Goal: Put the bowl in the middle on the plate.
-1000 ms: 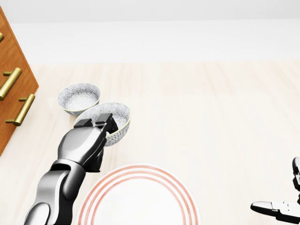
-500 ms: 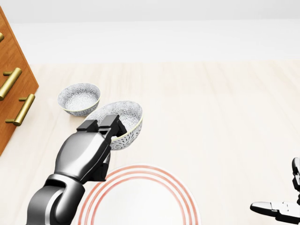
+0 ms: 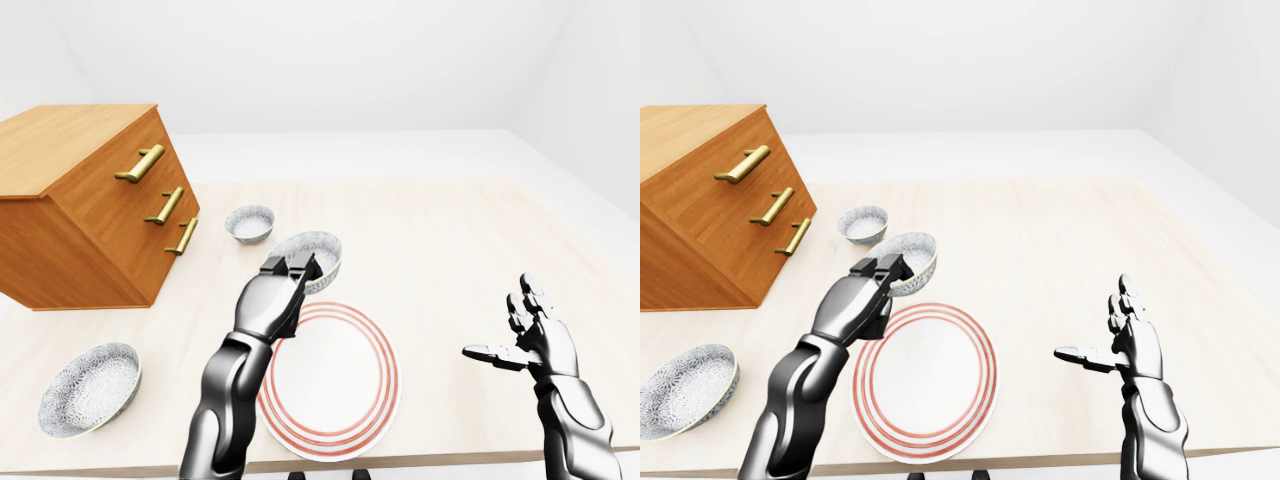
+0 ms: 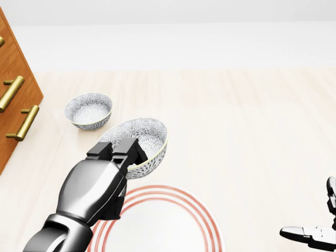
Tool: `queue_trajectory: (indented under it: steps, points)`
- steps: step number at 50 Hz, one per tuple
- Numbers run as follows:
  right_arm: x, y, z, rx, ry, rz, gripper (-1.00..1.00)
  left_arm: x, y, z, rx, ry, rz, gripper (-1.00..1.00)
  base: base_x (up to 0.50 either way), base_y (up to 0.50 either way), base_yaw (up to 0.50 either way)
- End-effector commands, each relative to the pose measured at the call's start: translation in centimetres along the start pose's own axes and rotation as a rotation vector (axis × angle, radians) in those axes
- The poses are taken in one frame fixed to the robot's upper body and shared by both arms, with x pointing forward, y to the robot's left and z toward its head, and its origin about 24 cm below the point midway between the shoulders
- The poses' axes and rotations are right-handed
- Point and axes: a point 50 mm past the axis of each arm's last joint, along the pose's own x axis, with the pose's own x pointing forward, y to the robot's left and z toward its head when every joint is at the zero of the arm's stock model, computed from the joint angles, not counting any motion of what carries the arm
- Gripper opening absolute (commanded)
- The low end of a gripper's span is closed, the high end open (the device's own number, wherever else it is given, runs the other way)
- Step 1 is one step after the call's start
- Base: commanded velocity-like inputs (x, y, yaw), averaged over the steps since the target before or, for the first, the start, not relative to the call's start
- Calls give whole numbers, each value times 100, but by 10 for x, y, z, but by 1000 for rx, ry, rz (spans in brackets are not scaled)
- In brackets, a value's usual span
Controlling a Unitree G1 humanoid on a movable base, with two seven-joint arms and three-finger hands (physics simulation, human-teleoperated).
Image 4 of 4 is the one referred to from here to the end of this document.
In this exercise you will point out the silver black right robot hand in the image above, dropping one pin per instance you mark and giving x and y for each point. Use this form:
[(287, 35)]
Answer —
[(312, 233)]

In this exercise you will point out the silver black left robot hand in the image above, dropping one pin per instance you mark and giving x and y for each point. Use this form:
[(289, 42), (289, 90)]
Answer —
[(89, 187)]

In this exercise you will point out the patterned black white bowl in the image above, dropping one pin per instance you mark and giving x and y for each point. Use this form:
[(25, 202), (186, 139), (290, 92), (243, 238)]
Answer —
[(147, 139), (88, 110)]

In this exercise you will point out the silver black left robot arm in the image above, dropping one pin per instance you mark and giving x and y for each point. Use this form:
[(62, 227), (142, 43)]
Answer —
[(56, 235)]

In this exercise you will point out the white plate with red rings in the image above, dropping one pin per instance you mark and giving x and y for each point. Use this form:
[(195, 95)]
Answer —
[(162, 223)]

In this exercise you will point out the wooden cabinet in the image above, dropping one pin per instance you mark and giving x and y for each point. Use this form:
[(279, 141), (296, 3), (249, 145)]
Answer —
[(13, 86)]

